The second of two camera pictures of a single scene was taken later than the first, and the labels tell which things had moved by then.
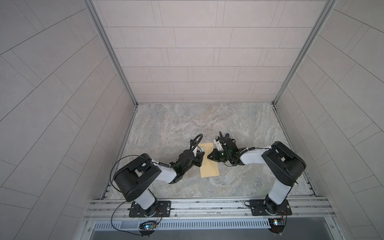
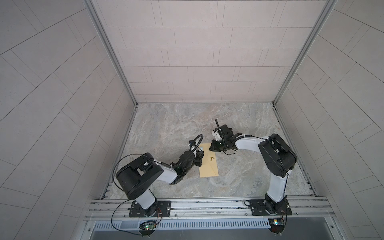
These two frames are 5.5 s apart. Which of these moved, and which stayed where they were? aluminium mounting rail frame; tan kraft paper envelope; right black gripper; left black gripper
Moved: right black gripper
Stayed: aluminium mounting rail frame; tan kraft paper envelope; left black gripper
